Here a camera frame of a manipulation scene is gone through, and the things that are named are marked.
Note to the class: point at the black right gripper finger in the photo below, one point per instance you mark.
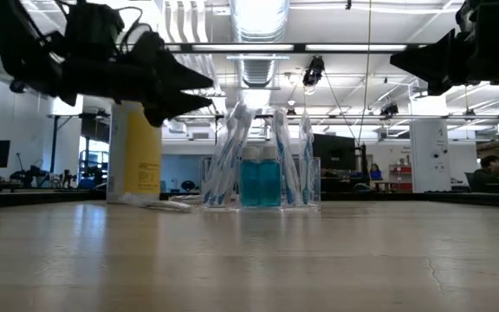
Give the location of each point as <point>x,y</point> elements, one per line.
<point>444,80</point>
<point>433,54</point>

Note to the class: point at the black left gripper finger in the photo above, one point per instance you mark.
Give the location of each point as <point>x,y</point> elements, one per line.
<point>180,76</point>
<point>176,106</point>

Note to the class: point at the blue toothbrush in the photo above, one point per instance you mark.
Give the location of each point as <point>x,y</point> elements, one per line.
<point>243,117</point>
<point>308,151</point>
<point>228,151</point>
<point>280,125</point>
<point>292,182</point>

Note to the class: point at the yellow canister white lid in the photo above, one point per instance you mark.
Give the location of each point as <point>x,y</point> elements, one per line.
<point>134,164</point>

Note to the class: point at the blue white pen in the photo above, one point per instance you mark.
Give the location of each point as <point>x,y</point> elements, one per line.
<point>209,197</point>

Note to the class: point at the teal mouthwash bottle white cap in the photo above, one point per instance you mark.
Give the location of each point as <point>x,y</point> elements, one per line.
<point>250,182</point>
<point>271,182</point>

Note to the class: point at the clear acrylic organizer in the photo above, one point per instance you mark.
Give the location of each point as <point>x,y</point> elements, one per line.
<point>314,182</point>

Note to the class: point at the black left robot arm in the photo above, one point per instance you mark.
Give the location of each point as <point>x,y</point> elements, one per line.
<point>20,47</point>

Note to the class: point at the black background robot arm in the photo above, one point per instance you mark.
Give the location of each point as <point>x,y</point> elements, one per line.
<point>28,177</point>

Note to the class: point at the black ceiling spotlight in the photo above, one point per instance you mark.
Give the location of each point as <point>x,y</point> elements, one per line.
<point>389,110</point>
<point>17,86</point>

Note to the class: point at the white pillar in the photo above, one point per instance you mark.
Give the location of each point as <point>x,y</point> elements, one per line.
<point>429,147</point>

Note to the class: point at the person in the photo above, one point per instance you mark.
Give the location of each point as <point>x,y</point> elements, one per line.
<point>375,173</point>
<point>487,173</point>

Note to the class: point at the red shelf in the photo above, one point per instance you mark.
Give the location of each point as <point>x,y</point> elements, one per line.
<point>399,186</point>

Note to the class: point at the black overhead rig bar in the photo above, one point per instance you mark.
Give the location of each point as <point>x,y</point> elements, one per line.
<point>299,47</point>

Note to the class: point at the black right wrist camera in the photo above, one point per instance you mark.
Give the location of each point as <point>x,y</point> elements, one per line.
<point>492,11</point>

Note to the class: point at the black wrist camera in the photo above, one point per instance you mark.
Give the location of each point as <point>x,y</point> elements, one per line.
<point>492,11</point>
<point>93,30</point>

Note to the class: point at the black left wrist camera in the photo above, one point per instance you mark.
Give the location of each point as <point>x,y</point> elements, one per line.
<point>93,30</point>

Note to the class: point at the silver ceiling duct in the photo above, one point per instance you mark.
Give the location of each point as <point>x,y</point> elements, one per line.
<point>258,21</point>

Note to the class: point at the black overhead rig camera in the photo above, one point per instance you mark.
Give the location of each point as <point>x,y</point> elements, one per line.
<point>314,71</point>

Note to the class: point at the black aluminium table frame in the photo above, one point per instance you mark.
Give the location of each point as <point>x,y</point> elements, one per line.
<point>15,198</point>

